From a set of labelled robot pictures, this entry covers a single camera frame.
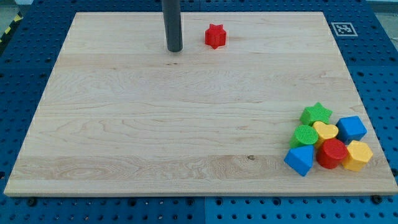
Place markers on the wooden board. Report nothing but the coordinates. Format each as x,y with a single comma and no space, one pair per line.
121,116

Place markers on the blue cube block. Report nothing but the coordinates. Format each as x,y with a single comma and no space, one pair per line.
350,129

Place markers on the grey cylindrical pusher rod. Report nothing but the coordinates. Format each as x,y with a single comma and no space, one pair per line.
173,25

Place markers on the white fiducial marker tag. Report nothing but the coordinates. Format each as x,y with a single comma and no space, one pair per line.
344,29

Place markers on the red cylinder block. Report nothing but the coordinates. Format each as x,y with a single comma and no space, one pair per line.
331,153

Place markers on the blue triangle block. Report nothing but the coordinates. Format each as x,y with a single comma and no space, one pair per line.
300,159

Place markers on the red star block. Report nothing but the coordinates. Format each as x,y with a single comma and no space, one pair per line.
215,36

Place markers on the green cylinder block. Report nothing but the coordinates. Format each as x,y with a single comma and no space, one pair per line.
303,135

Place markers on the yellow heart block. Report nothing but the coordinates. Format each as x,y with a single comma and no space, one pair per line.
324,131

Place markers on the green star block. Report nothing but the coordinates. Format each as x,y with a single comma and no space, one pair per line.
314,113

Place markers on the yellow hexagon block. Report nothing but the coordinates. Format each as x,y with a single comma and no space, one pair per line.
359,154

